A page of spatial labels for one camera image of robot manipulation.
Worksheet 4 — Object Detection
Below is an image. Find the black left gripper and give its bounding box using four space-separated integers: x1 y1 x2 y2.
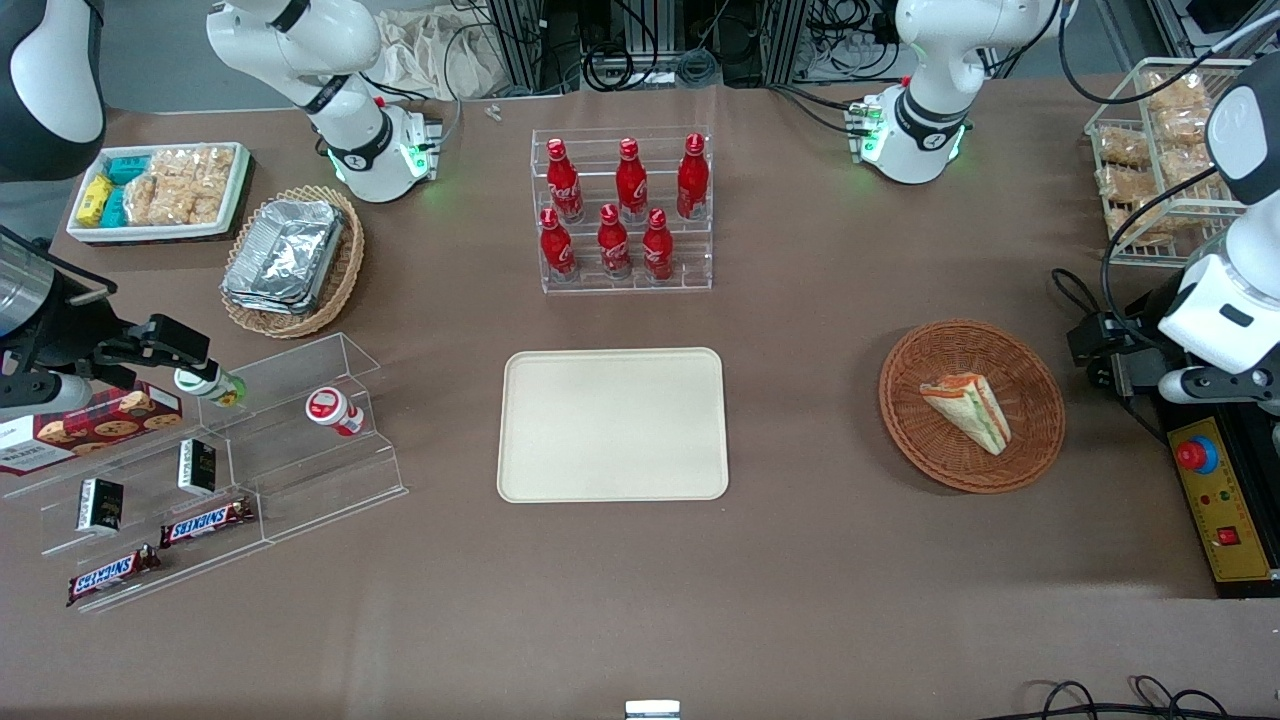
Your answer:
1066 286 1186 403

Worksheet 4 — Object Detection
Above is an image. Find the oval wicker basket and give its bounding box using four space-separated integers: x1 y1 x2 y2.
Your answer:
220 184 366 340

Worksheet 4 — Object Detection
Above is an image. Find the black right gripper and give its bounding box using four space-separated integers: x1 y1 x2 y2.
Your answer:
0 268 214 393

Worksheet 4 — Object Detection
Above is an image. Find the coiled black cable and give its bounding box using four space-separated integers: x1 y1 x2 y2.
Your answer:
583 42 638 93

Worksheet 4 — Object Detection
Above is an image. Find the red emergency stop button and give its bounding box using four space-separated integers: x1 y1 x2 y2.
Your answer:
1175 435 1220 476

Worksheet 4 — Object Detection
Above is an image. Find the wrapped triangle sandwich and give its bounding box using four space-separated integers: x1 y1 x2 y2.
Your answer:
919 372 1013 457

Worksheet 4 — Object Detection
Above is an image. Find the green lidded yogurt cup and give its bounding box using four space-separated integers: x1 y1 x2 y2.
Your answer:
174 367 247 408

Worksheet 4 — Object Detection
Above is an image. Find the yellow and black control box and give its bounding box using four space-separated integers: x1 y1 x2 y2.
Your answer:
1150 395 1280 600

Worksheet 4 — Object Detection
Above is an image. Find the white rectangular snack tray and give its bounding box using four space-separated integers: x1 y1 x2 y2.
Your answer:
65 142 252 245

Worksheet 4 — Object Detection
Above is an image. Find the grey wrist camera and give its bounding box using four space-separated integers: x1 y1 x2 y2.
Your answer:
0 372 94 424
1158 366 1278 407

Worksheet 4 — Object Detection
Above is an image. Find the clear acrylic stepped shelf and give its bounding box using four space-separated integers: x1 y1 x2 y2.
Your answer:
0 332 409 614

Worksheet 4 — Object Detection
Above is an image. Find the red lidded yogurt cup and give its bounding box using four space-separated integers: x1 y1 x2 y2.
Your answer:
305 387 367 438

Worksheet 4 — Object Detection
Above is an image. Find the clear acrylic bottle rack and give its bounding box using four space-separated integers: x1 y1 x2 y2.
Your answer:
529 127 714 295

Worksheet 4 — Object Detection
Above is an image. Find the beige plastic tray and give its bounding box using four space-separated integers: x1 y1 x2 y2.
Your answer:
496 347 730 504

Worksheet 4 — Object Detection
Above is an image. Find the red tartan cookie box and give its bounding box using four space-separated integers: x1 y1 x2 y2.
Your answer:
0 382 185 477

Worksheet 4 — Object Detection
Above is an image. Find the clear bag of crackers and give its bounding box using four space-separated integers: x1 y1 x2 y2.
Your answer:
150 147 237 191
190 180 233 226
124 175 197 227

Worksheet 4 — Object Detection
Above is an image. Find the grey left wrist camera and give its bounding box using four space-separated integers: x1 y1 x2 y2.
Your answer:
1158 366 1278 407

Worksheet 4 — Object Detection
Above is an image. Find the red cola bottle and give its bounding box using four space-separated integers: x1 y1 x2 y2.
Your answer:
545 138 585 224
614 138 650 224
597 203 634 280
641 207 676 284
676 132 711 222
539 207 578 282

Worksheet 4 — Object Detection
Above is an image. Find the beige cloth bag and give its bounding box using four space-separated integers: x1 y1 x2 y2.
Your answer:
374 4 503 102

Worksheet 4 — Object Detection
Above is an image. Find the small black box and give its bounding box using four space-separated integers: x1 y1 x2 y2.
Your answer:
76 477 125 534
177 438 218 497

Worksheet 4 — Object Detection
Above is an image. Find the round brown wicker basket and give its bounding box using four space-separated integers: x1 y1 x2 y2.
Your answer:
878 318 1067 495

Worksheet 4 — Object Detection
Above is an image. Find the yellow snack packet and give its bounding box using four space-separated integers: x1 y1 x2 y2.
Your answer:
76 174 115 228

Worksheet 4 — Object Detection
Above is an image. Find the aluminium frame post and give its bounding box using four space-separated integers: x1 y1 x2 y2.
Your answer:
484 0 547 97
760 0 813 87

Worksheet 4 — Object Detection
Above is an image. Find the coiled grey cable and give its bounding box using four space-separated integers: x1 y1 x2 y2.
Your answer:
674 48 723 87

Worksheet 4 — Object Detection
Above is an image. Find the white wire basket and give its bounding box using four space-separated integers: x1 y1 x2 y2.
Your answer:
1084 57 1255 268

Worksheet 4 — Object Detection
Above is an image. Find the stack of foil trays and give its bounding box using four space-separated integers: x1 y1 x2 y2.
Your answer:
222 198 347 315

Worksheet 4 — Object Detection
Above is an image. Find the bagged pastry snack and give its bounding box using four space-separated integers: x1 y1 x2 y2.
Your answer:
1150 143 1217 193
1095 165 1151 203
1104 204 1183 248
1144 70 1213 151
1095 127 1152 169

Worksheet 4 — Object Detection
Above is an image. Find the snickers bar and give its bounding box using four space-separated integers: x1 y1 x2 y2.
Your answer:
66 544 162 608
159 497 257 549

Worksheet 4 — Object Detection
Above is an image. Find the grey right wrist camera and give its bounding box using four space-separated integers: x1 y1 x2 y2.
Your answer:
0 372 94 424

